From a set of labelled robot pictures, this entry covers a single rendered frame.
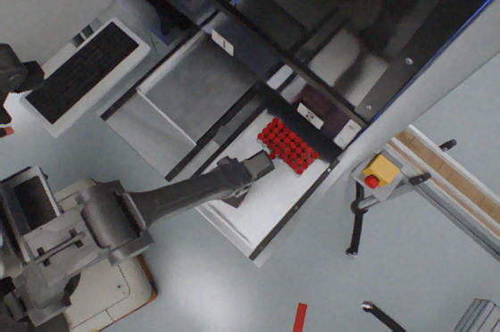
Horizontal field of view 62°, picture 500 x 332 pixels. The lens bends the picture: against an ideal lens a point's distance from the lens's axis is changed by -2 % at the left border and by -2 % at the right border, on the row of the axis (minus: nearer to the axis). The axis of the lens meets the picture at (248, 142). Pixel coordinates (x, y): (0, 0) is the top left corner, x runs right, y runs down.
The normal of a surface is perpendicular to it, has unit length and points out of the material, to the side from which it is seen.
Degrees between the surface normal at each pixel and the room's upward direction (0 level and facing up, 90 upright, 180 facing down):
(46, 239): 6
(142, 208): 55
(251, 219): 0
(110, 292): 0
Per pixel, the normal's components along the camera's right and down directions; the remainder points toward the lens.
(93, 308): 0.04, -0.28
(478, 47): -0.67, 0.70
